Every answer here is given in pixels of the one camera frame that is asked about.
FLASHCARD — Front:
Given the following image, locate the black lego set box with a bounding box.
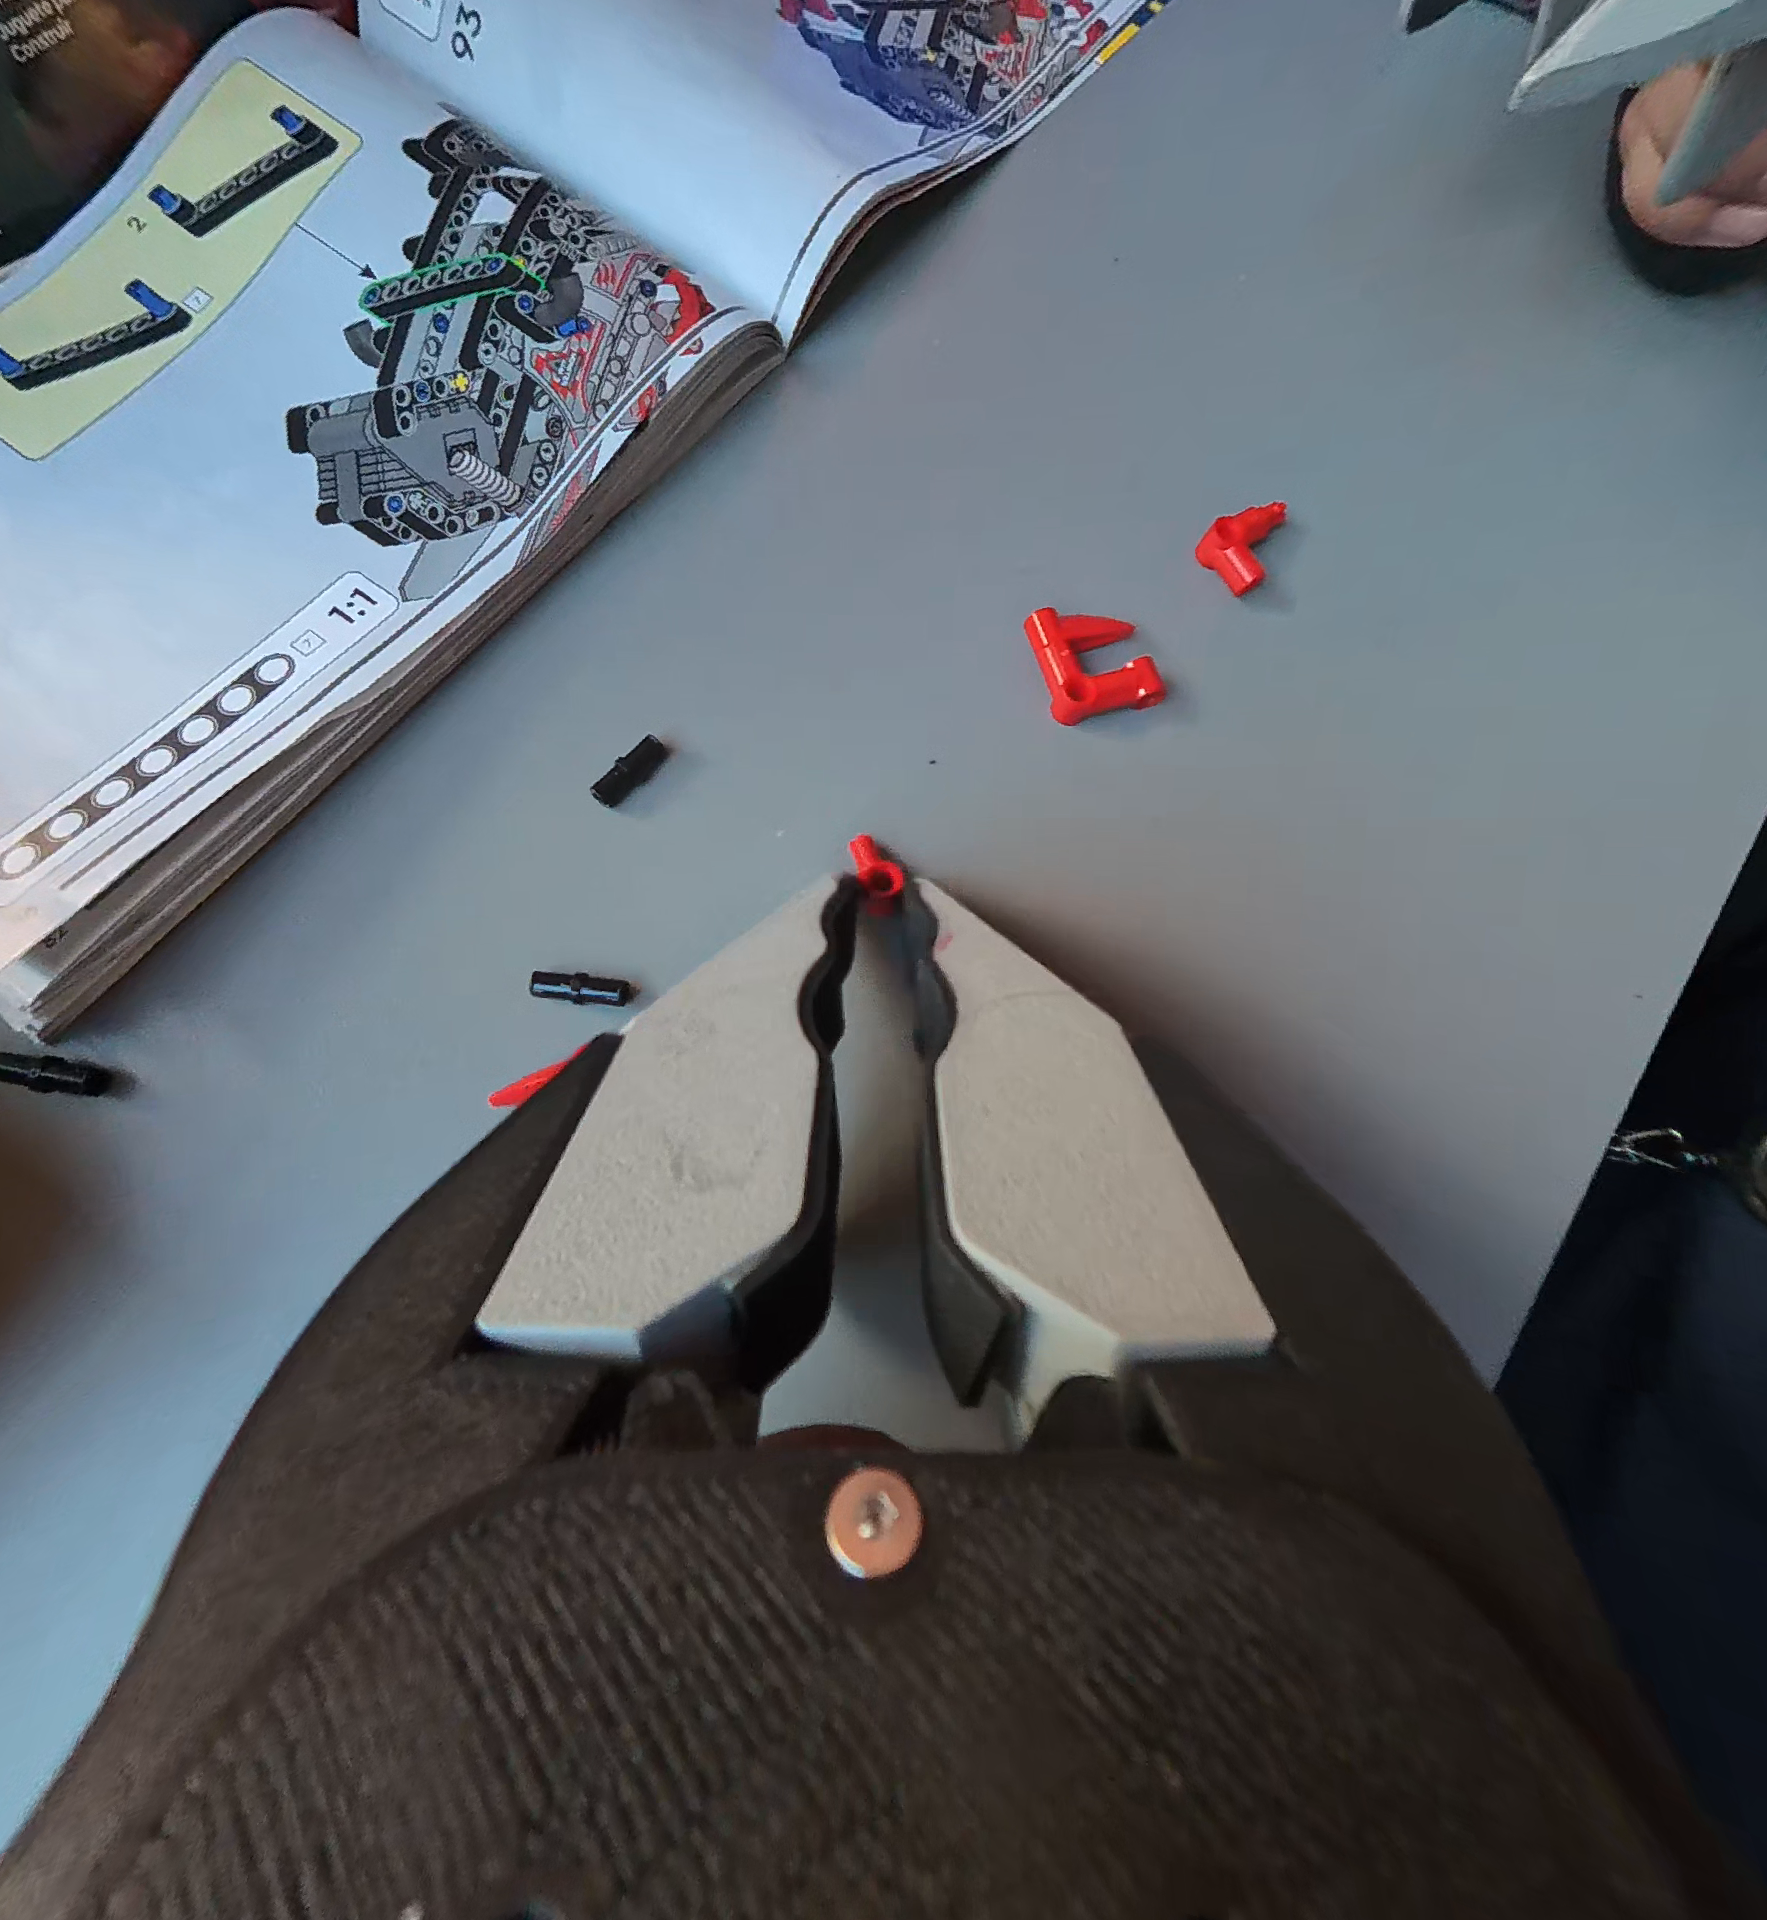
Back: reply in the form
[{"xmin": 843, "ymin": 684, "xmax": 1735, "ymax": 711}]
[{"xmin": 0, "ymin": 0, "xmax": 277, "ymax": 309}]

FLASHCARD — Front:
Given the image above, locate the red lego claw assembly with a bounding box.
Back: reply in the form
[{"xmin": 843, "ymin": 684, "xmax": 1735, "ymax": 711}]
[{"xmin": 1021, "ymin": 605, "xmax": 1171, "ymax": 729}]

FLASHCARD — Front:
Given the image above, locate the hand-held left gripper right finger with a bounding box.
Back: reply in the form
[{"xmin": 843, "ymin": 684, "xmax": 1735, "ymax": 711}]
[{"xmin": 892, "ymin": 877, "xmax": 1278, "ymax": 1434}]

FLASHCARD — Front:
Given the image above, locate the lego instruction booklet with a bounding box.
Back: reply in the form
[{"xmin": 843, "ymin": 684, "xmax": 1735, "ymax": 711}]
[{"xmin": 0, "ymin": 0, "xmax": 1177, "ymax": 1045}]

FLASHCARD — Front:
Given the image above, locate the red lego claw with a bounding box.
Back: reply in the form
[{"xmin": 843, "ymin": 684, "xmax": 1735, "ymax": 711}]
[{"xmin": 486, "ymin": 1042, "xmax": 600, "ymax": 1112}]

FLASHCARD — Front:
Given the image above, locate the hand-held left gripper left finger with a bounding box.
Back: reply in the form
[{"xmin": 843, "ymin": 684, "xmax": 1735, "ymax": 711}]
[{"xmin": 474, "ymin": 873, "xmax": 862, "ymax": 1405}]

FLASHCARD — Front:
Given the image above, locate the person's dark navy clothing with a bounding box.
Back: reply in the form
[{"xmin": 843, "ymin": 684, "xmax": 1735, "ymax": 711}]
[{"xmin": 1499, "ymin": 749, "xmax": 1767, "ymax": 1920}]

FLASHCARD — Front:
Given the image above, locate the person's right hand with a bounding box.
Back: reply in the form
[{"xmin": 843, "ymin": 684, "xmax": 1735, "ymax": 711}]
[{"xmin": 1615, "ymin": 44, "xmax": 1767, "ymax": 296}]

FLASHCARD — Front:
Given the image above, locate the red lego short connector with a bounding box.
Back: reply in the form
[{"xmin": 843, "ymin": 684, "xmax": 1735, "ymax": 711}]
[{"xmin": 1192, "ymin": 509, "xmax": 1271, "ymax": 598}]

